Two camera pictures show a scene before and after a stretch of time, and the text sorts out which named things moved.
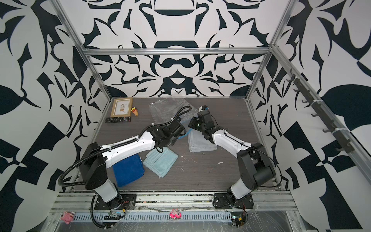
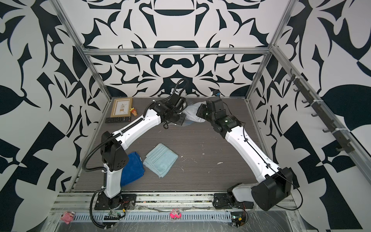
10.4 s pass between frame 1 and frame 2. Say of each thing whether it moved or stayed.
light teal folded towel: stayed
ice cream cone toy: stayed
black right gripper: moved
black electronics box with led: stayed
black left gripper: moved
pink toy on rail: stayed
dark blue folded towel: stayed
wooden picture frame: stayed
